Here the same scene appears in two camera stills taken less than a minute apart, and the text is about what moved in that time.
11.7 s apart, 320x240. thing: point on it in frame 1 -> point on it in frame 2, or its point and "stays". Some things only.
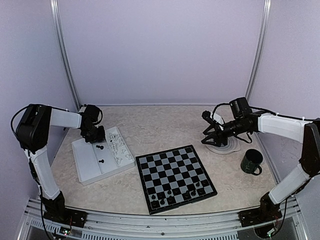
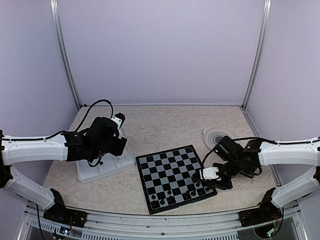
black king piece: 187,195 stays
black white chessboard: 173,178 stays
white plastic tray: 97,160 stays
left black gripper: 101,138 -> 118,149
